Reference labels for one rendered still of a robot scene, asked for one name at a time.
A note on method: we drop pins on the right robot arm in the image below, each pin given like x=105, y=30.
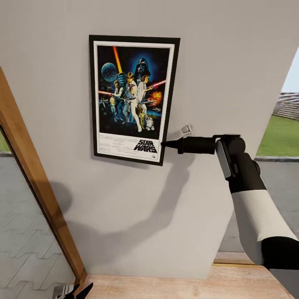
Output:
x=265, y=237

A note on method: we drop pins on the door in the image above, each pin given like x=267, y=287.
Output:
x=37, y=251

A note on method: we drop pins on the poster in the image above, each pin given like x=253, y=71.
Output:
x=132, y=82

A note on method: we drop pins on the fixed window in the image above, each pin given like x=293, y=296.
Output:
x=278, y=159

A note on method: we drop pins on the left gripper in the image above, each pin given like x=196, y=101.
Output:
x=81, y=295

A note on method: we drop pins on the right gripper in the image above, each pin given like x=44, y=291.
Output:
x=186, y=145

